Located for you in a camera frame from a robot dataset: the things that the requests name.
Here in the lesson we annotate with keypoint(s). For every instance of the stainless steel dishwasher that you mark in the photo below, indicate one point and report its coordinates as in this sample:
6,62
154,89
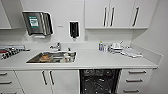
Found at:
100,81

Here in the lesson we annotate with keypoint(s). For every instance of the stainless steel sink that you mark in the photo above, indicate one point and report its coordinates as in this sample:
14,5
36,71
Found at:
33,60

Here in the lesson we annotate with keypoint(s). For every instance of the blue dish soap bottle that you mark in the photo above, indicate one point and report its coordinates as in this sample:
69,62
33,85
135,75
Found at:
100,46

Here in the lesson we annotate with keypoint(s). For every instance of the white two-door base cabinet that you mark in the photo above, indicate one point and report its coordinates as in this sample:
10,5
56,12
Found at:
30,83

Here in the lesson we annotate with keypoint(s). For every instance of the container with orange sponge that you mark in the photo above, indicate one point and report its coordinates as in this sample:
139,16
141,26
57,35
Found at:
46,57

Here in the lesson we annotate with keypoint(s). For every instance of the black soap dispenser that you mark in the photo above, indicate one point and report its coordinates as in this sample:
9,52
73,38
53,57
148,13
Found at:
74,30

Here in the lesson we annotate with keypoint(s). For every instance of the small white bottle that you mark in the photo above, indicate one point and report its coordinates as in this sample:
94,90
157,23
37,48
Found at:
105,48

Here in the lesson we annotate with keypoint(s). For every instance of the white plate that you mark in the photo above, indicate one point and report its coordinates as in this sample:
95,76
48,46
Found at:
72,60

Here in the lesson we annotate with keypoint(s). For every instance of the white mug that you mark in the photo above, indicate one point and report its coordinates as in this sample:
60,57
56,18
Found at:
68,56

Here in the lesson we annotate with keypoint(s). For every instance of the stack of white plates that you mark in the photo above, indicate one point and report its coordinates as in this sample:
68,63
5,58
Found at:
115,51

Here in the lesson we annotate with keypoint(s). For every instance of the steel paper towel dispenser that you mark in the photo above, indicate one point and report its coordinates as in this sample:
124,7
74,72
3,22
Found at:
35,23

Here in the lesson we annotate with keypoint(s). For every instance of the chrome faucet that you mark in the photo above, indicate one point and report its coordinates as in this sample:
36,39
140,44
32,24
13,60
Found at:
57,46

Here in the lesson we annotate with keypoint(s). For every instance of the white drawer unit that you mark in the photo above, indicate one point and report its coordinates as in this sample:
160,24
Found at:
10,78
133,76

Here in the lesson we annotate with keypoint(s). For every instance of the small chrome sink pump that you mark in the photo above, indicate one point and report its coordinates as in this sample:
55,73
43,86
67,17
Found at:
69,49

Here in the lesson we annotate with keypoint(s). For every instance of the white cups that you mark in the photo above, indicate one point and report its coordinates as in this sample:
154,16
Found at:
116,46

